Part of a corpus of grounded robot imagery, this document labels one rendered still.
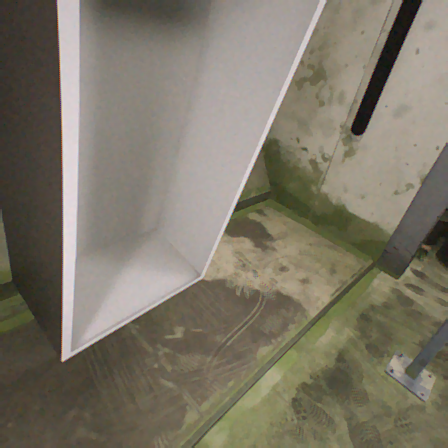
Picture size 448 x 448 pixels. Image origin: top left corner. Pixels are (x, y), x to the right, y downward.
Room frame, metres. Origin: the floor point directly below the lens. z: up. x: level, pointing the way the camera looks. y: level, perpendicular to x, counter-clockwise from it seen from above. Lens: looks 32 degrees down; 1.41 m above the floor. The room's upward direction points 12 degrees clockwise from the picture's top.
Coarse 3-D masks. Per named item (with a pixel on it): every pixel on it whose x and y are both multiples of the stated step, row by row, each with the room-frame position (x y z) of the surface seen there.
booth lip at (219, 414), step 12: (372, 264) 2.04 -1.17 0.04; (360, 276) 1.86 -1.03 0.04; (348, 288) 1.69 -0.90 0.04; (336, 300) 1.55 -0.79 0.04; (324, 312) 1.42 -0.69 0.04; (312, 324) 1.30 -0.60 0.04; (300, 336) 1.20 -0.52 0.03; (288, 348) 1.11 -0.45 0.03; (276, 360) 1.02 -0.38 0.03; (264, 372) 0.94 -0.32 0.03; (252, 384) 0.87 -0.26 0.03; (240, 396) 0.80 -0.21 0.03; (228, 408) 0.74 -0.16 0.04; (216, 420) 0.69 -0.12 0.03; (204, 432) 0.63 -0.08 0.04; (192, 444) 0.59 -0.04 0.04
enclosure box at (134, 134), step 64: (0, 0) 0.54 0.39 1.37; (64, 0) 0.45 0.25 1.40; (128, 0) 0.91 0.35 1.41; (192, 0) 1.07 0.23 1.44; (256, 0) 1.03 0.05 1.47; (320, 0) 0.90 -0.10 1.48; (0, 64) 0.57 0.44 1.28; (64, 64) 0.45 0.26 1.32; (128, 64) 0.94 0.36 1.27; (192, 64) 1.13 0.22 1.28; (256, 64) 1.01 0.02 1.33; (0, 128) 0.62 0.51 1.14; (64, 128) 0.46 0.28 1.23; (128, 128) 0.98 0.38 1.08; (192, 128) 1.14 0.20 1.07; (256, 128) 0.98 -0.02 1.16; (0, 192) 0.69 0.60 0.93; (64, 192) 0.47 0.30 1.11; (128, 192) 1.05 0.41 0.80; (192, 192) 1.11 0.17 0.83; (64, 256) 0.49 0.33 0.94; (128, 256) 1.01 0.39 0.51; (192, 256) 1.08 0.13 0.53; (64, 320) 0.53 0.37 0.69; (128, 320) 0.73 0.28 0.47
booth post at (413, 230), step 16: (432, 176) 2.05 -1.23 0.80; (432, 192) 2.03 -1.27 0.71; (416, 208) 2.04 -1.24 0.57; (432, 208) 2.00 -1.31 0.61; (400, 224) 2.07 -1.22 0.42; (416, 224) 2.01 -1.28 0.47; (432, 224) 1.96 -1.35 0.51; (400, 240) 2.03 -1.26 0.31; (416, 240) 1.98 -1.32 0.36; (384, 256) 2.06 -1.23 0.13; (400, 256) 2.00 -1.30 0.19; (384, 272) 2.02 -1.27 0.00; (400, 272) 1.97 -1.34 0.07
